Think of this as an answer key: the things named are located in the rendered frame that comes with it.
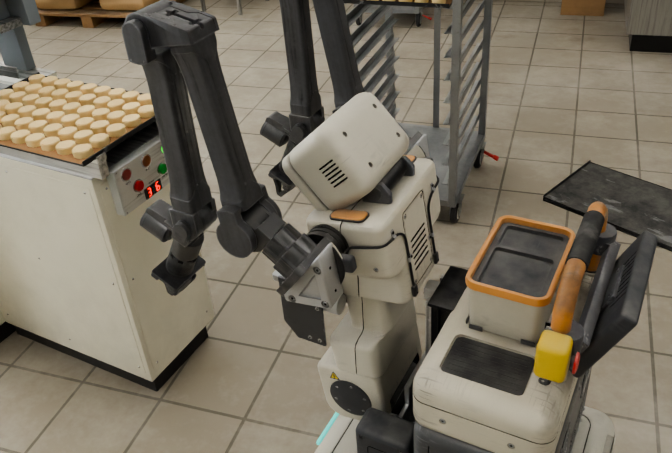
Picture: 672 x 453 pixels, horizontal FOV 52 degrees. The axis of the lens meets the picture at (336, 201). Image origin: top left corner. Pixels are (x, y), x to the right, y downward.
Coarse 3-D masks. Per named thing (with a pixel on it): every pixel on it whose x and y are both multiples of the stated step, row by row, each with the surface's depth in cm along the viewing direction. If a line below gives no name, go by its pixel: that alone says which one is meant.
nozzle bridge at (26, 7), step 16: (0, 0) 231; (16, 0) 230; (32, 0) 232; (0, 16) 232; (16, 16) 234; (32, 16) 233; (0, 32) 228; (16, 32) 241; (0, 48) 249; (16, 48) 245; (16, 64) 249; (32, 64) 249
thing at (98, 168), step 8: (0, 152) 195; (8, 152) 193; (16, 152) 191; (24, 152) 189; (104, 152) 176; (32, 160) 189; (40, 160) 187; (48, 160) 185; (56, 160) 184; (96, 160) 175; (104, 160) 178; (64, 168) 184; (72, 168) 182; (80, 168) 180; (88, 168) 179; (96, 168) 177; (104, 168) 178; (96, 176) 179; (104, 176) 179
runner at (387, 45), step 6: (390, 36) 318; (384, 42) 312; (390, 42) 319; (384, 48) 313; (390, 48) 313; (378, 54) 306; (384, 54) 307; (372, 60) 299; (378, 60) 301; (366, 66) 293; (372, 66) 296; (360, 72) 287; (366, 72) 291; (360, 78) 286
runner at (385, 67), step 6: (390, 54) 323; (390, 60) 324; (396, 60) 324; (384, 66) 316; (390, 66) 318; (378, 72) 309; (384, 72) 313; (372, 78) 303; (378, 78) 307; (366, 84) 296; (372, 84) 302; (366, 90) 297; (372, 90) 297
